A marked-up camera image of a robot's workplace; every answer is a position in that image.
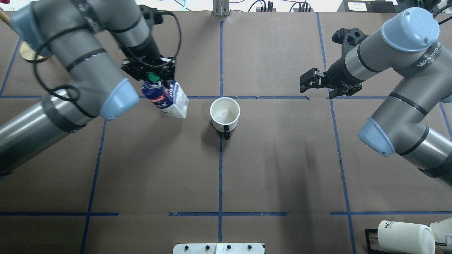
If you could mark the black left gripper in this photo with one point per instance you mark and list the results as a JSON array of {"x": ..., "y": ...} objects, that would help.
[{"x": 151, "y": 50}]

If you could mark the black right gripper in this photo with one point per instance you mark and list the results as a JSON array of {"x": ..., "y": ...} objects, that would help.
[{"x": 338, "y": 69}]

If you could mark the blue white milk carton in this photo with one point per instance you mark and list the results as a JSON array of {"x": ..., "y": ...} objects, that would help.
[{"x": 167, "y": 95}]

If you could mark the white smiley mug black handle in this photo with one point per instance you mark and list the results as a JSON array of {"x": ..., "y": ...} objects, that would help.
[{"x": 224, "y": 114}]

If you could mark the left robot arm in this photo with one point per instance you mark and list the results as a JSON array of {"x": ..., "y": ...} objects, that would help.
[{"x": 82, "y": 48}]

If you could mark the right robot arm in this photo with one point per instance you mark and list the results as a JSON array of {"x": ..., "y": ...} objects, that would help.
[{"x": 408, "y": 43}]

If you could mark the wooden mug tree stand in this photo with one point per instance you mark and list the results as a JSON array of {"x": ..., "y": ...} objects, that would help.
[{"x": 25, "y": 50}]

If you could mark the white ribbed mug on rack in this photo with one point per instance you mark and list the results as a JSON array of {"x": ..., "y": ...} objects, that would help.
[{"x": 405, "y": 238}]

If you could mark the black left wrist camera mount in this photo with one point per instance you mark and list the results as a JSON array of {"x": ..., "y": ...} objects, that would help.
[{"x": 152, "y": 16}]

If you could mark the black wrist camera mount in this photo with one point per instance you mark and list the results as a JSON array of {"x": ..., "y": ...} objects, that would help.
[
  {"x": 350, "y": 37},
  {"x": 152, "y": 16}
]

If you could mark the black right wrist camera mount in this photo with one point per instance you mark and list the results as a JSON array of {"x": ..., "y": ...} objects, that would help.
[{"x": 350, "y": 37}]

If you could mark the aluminium frame post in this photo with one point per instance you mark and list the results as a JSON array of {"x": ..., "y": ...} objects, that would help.
[{"x": 221, "y": 8}]

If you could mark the white camera pole base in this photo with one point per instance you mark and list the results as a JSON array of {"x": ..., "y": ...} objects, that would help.
[{"x": 220, "y": 248}]

